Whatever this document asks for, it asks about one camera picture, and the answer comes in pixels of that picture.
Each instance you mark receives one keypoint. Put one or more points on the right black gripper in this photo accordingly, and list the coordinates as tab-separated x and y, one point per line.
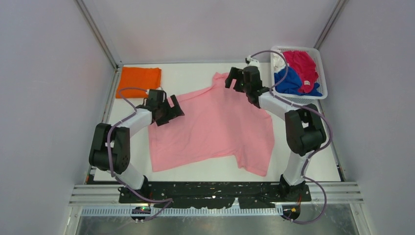
235	73

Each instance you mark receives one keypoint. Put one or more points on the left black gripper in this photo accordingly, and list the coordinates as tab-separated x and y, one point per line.
173	112

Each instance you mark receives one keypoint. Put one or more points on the pink t shirt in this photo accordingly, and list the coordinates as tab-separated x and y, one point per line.
217	122

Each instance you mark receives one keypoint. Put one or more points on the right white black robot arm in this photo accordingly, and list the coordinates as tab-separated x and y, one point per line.
304	129

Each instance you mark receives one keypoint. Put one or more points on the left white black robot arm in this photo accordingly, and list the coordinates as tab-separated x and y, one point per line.
111	143

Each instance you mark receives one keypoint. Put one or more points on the white t shirt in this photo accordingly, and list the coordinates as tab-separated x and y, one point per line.
278	62

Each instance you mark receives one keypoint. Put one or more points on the folded orange t shirt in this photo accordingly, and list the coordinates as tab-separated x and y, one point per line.
144	78

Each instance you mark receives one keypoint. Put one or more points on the blue t shirt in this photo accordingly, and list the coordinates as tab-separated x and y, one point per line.
292	85

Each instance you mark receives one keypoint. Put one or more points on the magenta t shirt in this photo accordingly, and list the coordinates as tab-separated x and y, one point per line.
305	67

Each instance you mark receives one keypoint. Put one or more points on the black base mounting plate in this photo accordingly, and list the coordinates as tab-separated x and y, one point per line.
214	195

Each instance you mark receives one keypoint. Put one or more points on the white plastic basket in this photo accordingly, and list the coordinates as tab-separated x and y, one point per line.
315	55

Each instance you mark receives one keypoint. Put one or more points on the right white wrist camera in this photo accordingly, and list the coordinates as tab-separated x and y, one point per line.
252	62

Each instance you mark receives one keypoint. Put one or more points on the aluminium frame rail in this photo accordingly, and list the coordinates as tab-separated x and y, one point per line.
95	22

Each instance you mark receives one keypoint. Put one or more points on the white slotted cable duct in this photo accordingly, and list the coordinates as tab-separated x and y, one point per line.
171	212

